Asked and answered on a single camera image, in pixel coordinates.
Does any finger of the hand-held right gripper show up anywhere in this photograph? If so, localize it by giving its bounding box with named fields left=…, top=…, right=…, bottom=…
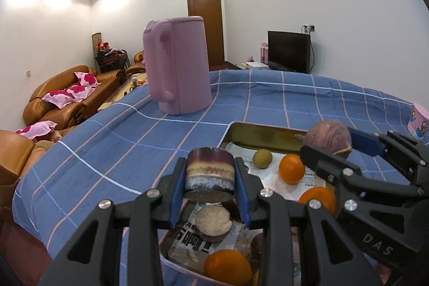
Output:
left=299, top=144, right=366, bottom=188
left=350, top=130, right=429, bottom=179

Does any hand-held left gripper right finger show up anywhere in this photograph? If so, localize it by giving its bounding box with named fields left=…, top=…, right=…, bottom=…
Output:
left=234, top=157, right=383, bottom=286

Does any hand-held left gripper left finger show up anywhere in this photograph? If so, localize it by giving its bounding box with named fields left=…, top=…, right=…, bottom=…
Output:
left=37, top=157, right=188, bottom=286

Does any purple turnip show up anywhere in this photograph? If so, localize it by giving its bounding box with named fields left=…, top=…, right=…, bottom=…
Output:
left=295, top=120, right=353, bottom=157

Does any orange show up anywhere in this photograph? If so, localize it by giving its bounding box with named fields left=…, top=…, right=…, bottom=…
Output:
left=298, top=186, right=336, bottom=216
left=279, top=154, right=306, bottom=185
left=204, top=249, right=253, bottom=285

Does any brown cake cylinder pale end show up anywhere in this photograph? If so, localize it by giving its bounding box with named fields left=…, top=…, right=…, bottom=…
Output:
left=195, top=202, right=232, bottom=242

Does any dark purple layered cake cylinder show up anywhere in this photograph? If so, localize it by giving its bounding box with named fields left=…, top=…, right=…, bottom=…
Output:
left=184, top=147, right=236, bottom=203

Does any brown round taro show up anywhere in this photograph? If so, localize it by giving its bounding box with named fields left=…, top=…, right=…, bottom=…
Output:
left=235, top=229, right=265, bottom=265

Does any pink metal tin box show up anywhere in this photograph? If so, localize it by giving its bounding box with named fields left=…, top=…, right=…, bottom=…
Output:
left=158, top=121, right=339, bottom=286

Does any person's right hand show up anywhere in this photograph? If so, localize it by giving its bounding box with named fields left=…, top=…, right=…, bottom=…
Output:
left=377, top=264, right=393, bottom=285

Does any printed paper leaflet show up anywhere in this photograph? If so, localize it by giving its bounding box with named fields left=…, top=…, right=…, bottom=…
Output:
left=168, top=142, right=332, bottom=273

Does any pink cartoon print cup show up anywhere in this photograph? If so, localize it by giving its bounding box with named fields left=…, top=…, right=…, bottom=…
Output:
left=408, top=102, right=429, bottom=143

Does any blue checkered tablecloth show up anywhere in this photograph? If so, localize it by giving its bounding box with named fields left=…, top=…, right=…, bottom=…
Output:
left=12, top=69, right=429, bottom=286

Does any black television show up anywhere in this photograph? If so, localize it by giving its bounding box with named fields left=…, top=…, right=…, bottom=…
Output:
left=267, top=31, right=312, bottom=74

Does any white low television table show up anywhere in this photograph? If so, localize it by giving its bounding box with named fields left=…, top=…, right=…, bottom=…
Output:
left=241, top=61, right=270, bottom=71

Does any wooden coffee table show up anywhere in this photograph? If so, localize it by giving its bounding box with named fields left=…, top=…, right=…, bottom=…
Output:
left=97, top=72, right=148, bottom=112

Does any pink electric kettle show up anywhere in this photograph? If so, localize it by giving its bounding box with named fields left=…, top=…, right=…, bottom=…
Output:
left=142, top=16, right=213, bottom=116

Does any pink floral cushion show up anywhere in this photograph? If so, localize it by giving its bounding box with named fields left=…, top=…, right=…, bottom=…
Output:
left=42, top=90, right=76, bottom=107
left=74, top=72, right=98, bottom=88
left=67, top=85, right=96, bottom=102
left=16, top=121, right=57, bottom=140

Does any dark cluttered rack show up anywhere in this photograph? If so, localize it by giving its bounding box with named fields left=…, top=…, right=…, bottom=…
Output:
left=95, top=48, right=130, bottom=74

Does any long brown leather sofa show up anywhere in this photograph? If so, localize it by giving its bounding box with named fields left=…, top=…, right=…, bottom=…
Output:
left=23, top=65, right=123, bottom=131

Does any brown leather armchair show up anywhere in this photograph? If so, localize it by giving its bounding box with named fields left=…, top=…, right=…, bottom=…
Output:
left=0, top=128, right=68, bottom=186

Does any brown wooden door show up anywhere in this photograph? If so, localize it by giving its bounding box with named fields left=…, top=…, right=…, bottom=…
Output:
left=187, top=0, right=224, bottom=69

